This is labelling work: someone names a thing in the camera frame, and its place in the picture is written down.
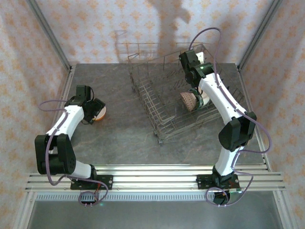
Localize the orange bowl white inside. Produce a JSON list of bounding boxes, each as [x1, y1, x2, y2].
[[94, 106, 107, 123]]

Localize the brown lattice pattern bowl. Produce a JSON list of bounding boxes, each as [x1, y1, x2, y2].
[[180, 92, 199, 112]]

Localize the green leaf pattern bowl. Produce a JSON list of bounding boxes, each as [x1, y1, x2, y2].
[[190, 88, 212, 111]]

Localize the grey wire dish rack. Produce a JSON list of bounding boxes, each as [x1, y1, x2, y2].
[[127, 43, 246, 145]]

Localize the black connector block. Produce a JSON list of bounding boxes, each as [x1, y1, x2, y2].
[[80, 200, 100, 207]]

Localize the grey metal lower panel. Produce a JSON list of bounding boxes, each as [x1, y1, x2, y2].
[[26, 200, 284, 229]]

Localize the aluminium table side rail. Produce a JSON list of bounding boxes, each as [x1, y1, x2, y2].
[[38, 65, 76, 173], [237, 64, 273, 173]]

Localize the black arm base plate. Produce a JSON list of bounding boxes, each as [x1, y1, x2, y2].
[[195, 174, 240, 191], [70, 175, 113, 191]]

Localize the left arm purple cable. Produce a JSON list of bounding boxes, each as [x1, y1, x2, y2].
[[39, 100, 109, 208]]

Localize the aluminium frame post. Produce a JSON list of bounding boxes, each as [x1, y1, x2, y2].
[[25, 0, 73, 71], [237, 0, 284, 71]]

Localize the aluminium rail base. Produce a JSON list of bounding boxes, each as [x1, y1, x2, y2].
[[25, 164, 286, 193]]

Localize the slotted grey cable duct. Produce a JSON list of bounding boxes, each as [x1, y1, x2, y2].
[[35, 193, 215, 201]]

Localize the aluminium frame leg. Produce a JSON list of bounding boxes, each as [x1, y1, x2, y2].
[[11, 192, 36, 229], [273, 190, 294, 229]]

